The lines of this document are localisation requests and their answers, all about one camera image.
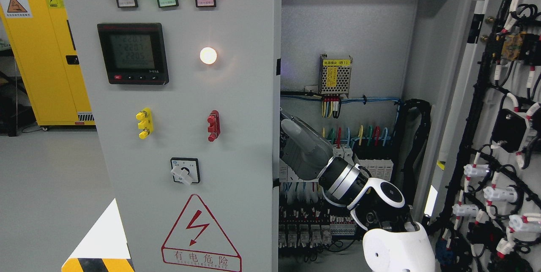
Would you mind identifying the grey robot hand second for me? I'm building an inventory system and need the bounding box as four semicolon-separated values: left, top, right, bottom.
280;111;333;180

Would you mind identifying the grey cabinet door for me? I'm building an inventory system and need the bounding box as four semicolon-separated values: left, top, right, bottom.
404;0;540;272
64;0;281;272

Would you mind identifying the white breaker and socket row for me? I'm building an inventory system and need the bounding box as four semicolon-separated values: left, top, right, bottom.
279;144;353;183

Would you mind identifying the black surge protector block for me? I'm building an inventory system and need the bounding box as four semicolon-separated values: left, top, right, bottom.
353;142;394;182

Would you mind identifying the lower relay terminal row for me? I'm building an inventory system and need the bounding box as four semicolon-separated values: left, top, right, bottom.
278;201;365;250

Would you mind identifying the metal mesh power supply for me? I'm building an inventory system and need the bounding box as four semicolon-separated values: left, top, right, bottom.
318;53;353;96

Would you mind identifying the red terminal block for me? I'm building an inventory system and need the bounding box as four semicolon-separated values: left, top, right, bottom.
207;110;221;142

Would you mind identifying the white indicator light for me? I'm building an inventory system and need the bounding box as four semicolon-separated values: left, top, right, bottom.
199;47;218;65

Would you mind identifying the red electric hazard sticker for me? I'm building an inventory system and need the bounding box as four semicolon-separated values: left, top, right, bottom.
161;194;242;272

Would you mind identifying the yellow terminal block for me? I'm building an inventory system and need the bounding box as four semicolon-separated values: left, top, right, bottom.
136;108;154;139

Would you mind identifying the black digital power meter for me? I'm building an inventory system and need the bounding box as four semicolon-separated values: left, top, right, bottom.
97;22;169;85

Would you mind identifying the yellow safety cabinet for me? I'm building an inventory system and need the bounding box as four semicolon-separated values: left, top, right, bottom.
1;0;95;126

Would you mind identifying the rotary selector switch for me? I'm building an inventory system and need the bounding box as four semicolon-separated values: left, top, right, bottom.
170;157;201;184

